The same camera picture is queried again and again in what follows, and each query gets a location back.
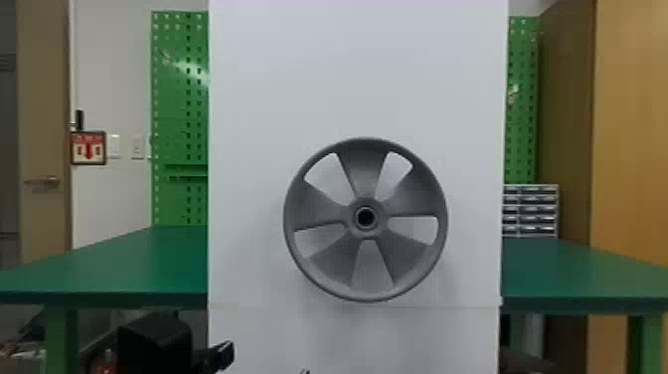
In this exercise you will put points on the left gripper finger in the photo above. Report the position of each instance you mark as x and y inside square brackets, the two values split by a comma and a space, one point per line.
[215, 357]

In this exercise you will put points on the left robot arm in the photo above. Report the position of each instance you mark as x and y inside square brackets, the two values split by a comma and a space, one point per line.
[96, 355]

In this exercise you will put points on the grey wheel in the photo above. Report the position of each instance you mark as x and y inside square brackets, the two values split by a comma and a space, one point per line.
[313, 209]

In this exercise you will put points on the white panel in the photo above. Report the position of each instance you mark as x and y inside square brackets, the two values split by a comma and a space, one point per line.
[271, 78]

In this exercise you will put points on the wooden door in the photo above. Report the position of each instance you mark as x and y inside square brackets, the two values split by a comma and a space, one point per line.
[44, 104]

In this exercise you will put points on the white drawer cabinet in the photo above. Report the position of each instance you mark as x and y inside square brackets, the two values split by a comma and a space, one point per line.
[529, 210]

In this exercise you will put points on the wooden cupboard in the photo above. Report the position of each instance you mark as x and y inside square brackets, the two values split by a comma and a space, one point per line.
[616, 130]

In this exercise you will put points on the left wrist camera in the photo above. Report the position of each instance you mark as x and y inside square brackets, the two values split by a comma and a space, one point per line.
[154, 342]

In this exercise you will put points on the white wall switch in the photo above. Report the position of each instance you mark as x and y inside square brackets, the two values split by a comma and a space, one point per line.
[138, 147]
[113, 146]

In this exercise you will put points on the red and white wall sign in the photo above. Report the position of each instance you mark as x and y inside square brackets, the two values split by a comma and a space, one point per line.
[88, 148]

